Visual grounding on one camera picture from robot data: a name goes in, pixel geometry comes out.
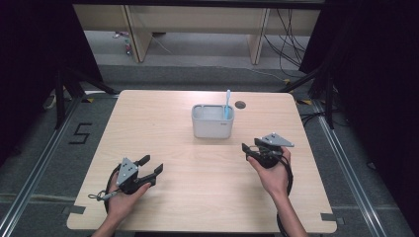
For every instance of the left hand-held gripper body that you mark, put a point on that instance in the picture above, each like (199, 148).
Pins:
(130, 179)

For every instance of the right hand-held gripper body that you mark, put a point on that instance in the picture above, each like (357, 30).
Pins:
(268, 154)

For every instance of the white plastic holder box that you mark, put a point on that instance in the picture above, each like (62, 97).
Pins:
(212, 126)

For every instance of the light blue toothbrush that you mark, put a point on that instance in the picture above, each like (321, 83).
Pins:
(227, 105)

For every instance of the person's right hand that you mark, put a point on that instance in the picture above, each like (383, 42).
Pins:
(275, 179)

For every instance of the person's left hand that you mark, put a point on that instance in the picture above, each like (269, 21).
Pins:
(122, 204)

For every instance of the dark round table grommet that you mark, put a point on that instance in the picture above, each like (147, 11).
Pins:
(240, 105)

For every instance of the black metal stand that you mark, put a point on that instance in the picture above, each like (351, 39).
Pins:
(60, 98)
(329, 98)

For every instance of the small coloured bottle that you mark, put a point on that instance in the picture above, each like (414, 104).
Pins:
(127, 47)

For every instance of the dark curtain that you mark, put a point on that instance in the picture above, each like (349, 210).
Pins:
(33, 65)
(378, 82)

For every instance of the beige wooden desk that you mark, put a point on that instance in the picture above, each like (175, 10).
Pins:
(197, 18)

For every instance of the grey metal floor rail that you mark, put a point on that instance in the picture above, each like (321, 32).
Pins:
(349, 171)
(36, 171)

